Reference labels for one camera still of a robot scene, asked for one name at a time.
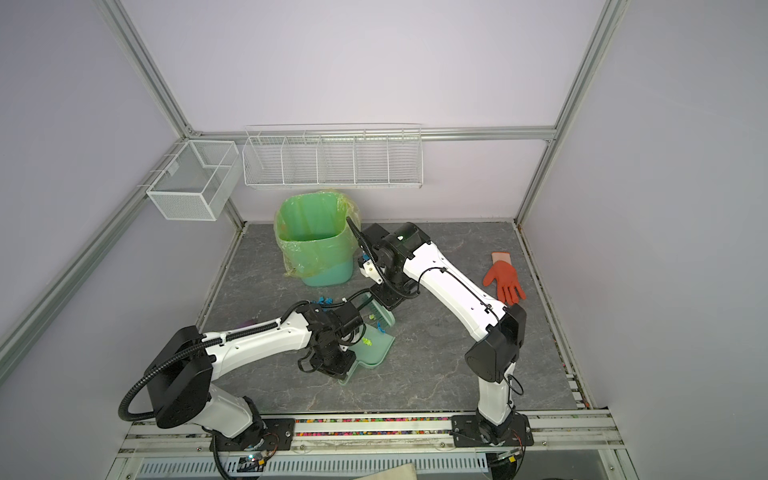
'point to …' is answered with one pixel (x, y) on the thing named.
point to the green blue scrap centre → (366, 340)
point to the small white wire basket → (198, 181)
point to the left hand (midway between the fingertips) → (341, 380)
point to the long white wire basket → (333, 156)
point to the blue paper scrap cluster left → (321, 300)
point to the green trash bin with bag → (316, 237)
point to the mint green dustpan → (371, 351)
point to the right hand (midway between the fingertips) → (392, 303)
